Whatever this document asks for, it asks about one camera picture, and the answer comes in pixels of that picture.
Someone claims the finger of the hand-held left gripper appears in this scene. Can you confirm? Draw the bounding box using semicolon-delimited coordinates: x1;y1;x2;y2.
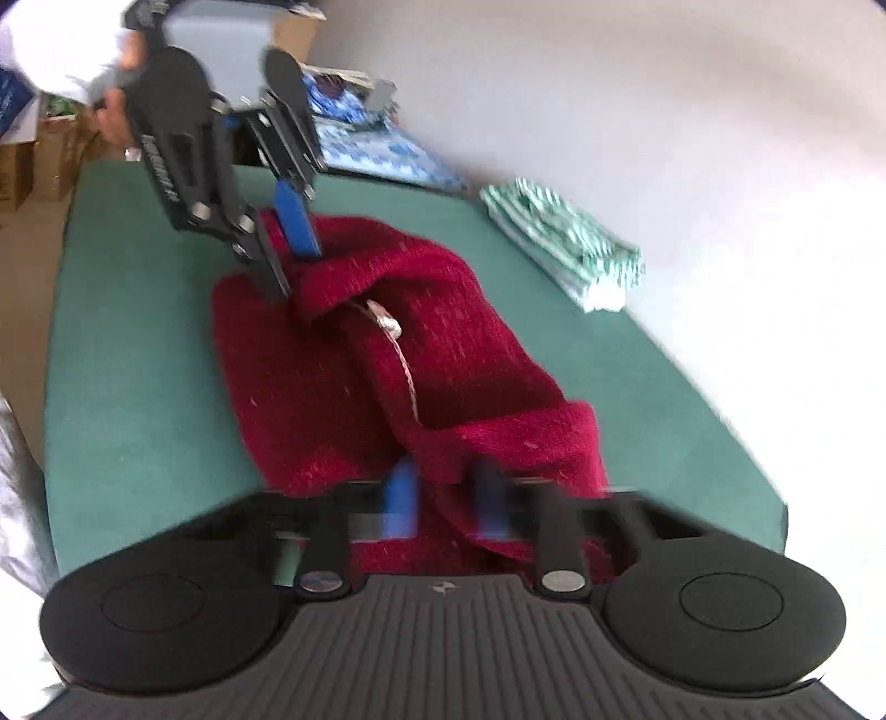
194;173;293;304
257;89;325;263

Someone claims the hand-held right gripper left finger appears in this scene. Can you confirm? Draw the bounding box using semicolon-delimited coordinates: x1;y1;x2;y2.
195;460;421;602

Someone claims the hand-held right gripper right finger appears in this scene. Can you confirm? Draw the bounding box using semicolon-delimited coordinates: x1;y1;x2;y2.
472;462;702;602

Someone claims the dark red knit sweater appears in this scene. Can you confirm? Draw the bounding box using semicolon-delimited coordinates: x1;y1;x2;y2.
211;214;617;584

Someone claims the person's left forearm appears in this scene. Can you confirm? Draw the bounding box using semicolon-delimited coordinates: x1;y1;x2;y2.
0;0;134;102

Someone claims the person's left hand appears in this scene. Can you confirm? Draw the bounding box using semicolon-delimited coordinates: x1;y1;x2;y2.
95;33;150;162

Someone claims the blue patterned towel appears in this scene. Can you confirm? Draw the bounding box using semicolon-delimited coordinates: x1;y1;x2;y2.
301;62;472;196

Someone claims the cardboard box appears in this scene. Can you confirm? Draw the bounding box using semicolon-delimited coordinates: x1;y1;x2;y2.
0;116;99;210

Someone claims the blue box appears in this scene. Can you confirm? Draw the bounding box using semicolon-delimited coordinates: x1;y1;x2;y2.
0;64;37;137

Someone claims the green table cloth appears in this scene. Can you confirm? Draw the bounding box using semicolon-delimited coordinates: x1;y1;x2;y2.
43;159;790;591

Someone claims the green white striped shirt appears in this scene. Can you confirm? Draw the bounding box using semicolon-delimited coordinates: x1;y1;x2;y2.
480;176;646;315

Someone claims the grey fabric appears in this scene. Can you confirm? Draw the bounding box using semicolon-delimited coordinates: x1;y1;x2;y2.
0;394;58;598

